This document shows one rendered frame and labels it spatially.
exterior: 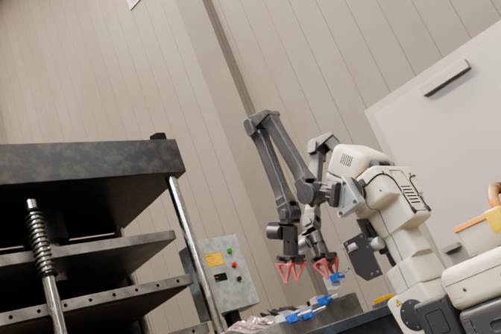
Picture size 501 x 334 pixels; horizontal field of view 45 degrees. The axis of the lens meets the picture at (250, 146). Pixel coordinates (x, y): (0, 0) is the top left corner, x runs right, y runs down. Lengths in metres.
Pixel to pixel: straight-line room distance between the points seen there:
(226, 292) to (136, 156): 0.85
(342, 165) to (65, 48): 5.77
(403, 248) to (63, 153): 1.61
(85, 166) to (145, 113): 3.36
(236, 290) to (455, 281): 1.62
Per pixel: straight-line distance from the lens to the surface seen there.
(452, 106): 4.14
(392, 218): 2.18
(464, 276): 1.88
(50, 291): 2.71
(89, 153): 2.98
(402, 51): 4.41
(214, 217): 5.47
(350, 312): 2.48
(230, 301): 3.23
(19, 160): 2.84
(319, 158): 2.72
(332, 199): 2.07
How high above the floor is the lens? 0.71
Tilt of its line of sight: 20 degrees up
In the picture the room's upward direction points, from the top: 21 degrees counter-clockwise
